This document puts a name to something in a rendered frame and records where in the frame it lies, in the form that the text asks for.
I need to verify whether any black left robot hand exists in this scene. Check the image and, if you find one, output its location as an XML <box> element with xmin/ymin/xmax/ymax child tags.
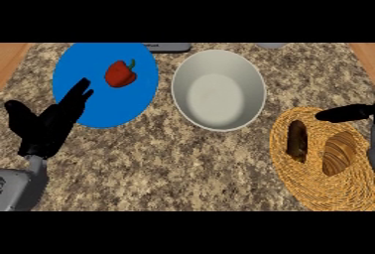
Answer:
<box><xmin>3</xmin><ymin>77</ymin><xmax>94</xmax><ymax>161</ymax></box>

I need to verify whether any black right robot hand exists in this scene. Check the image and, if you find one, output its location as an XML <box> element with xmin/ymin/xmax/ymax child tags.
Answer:
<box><xmin>313</xmin><ymin>103</ymin><xmax>375</xmax><ymax>160</ymax></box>

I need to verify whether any light brown striped croissant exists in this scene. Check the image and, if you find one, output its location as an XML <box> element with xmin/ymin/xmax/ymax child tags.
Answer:
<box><xmin>320</xmin><ymin>130</ymin><xmax>359</xmax><ymax>177</ymax></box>

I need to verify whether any dark brown croissant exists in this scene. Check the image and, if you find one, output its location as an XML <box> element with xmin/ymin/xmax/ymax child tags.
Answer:
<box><xmin>283</xmin><ymin>119</ymin><xmax>310</xmax><ymax>164</ymax></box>

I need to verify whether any blue round placemat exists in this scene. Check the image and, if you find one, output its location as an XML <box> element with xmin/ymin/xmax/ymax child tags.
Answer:
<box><xmin>52</xmin><ymin>42</ymin><xmax>161</xmax><ymax>129</ymax></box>

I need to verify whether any woven wicker placemat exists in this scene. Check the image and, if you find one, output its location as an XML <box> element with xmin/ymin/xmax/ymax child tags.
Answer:
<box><xmin>269</xmin><ymin>106</ymin><xmax>375</xmax><ymax>212</ymax></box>

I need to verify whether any white bowl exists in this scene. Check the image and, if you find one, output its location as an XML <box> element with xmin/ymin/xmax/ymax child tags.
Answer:
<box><xmin>170</xmin><ymin>49</ymin><xmax>269</xmax><ymax>133</ymax></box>

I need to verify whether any red bell pepper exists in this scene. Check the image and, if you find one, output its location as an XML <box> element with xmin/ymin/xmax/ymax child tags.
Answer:
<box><xmin>103</xmin><ymin>59</ymin><xmax>139</xmax><ymax>89</ymax></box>

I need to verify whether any pale grey object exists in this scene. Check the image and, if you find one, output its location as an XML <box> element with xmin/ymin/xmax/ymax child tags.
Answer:
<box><xmin>254</xmin><ymin>42</ymin><xmax>291</xmax><ymax>50</ymax></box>

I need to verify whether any dark grey appliance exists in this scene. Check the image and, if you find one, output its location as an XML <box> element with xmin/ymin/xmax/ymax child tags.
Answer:
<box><xmin>143</xmin><ymin>42</ymin><xmax>193</xmax><ymax>54</ymax></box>

